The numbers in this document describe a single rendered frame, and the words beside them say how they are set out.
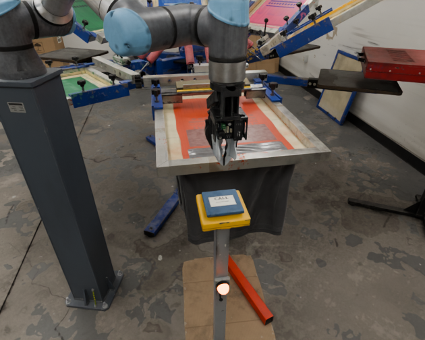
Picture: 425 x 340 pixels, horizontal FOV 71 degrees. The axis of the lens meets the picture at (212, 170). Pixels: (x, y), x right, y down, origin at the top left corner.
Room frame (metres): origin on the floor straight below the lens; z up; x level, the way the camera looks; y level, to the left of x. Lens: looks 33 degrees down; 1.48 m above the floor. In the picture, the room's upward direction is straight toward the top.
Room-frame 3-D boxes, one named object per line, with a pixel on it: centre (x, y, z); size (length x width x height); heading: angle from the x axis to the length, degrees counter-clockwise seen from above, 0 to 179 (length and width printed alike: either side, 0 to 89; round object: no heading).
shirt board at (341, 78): (2.02, -0.49, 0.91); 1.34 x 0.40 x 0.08; 70
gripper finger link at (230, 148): (0.62, -0.05, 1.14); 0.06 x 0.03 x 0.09; 10
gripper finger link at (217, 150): (0.61, -0.02, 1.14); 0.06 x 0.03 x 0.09; 10
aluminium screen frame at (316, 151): (1.21, -0.05, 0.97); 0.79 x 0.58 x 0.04; 10
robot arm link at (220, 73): (0.62, -0.03, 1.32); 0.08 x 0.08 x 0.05
